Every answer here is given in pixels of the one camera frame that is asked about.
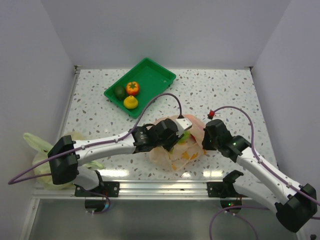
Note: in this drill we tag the yellow lemon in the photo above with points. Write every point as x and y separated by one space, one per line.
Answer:
130 102

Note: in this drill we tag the green lime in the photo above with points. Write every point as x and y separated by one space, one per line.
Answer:
120 92

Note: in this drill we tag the aluminium side rail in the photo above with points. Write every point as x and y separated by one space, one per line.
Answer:
77 70

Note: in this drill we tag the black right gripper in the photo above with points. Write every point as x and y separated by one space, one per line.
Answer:
205 145

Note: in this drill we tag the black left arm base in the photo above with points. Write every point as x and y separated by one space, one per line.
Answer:
100 188

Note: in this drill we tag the green plastic tray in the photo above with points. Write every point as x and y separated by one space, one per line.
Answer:
153 79

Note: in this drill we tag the orange translucent plastic bag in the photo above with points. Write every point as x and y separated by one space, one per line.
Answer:
181 154

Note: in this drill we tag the red fruit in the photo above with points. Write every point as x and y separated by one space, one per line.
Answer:
132 88

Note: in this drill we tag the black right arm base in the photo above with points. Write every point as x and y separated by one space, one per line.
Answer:
225 188

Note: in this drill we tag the aluminium front rail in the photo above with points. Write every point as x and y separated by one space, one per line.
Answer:
197 190

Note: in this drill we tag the green grape bunch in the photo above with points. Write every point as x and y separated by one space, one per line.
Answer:
184 138

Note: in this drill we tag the red cable connector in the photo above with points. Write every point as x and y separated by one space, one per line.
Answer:
211 115

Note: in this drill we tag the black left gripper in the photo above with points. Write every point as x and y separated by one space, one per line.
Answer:
176 138

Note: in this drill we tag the green translucent plastic bag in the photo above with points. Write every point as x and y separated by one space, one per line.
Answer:
43 147

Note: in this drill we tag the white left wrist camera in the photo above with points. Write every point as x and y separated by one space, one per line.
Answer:
183 124

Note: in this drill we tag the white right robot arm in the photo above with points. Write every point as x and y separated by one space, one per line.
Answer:
293 204

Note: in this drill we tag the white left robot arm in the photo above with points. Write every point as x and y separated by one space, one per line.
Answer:
68 157

